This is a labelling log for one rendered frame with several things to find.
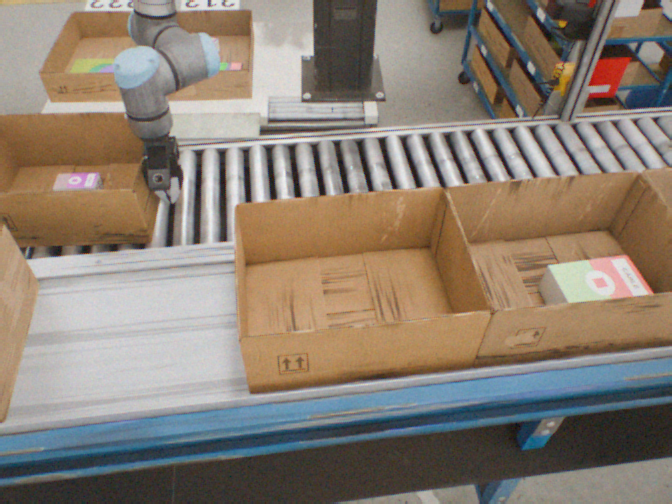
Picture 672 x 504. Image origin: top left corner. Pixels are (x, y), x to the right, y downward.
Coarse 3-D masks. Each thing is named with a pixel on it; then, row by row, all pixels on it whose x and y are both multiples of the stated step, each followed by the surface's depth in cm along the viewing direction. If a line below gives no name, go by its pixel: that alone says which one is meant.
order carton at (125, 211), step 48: (0, 144) 145; (48, 144) 150; (96, 144) 151; (0, 192) 144; (48, 192) 125; (96, 192) 125; (144, 192) 133; (48, 240) 136; (96, 240) 137; (144, 240) 137
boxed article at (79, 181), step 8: (64, 176) 146; (72, 176) 146; (80, 176) 146; (88, 176) 146; (96, 176) 146; (56, 184) 144; (64, 184) 144; (72, 184) 144; (80, 184) 144; (88, 184) 144; (96, 184) 145
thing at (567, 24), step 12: (552, 0) 152; (564, 0) 151; (576, 0) 151; (588, 0) 152; (552, 12) 152; (564, 12) 151; (576, 12) 151; (588, 12) 152; (564, 24) 156; (576, 24) 156
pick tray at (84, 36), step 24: (72, 24) 193; (96, 24) 197; (120, 24) 197; (72, 48) 192; (96, 48) 195; (120, 48) 195; (48, 72) 174; (96, 72) 169; (48, 96) 174; (72, 96) 174; (96, 96) 175; (120, 96) 175
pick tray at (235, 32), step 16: (192, 16) 196; (208, 16) 197; (224, 16) 197; (240, 16) 197; (192, 32) 200; (208, 32) 201; (224, 32) 201; (240, 32) 202; (224, 48) 196; (240, 48) 197; (208, 80) 172; (224, 80) 173; (240, 80) 173; (176, 96) 176; (192, 96) 176; (208, 96) 177; (224, 96) 177; (240, 96) 177
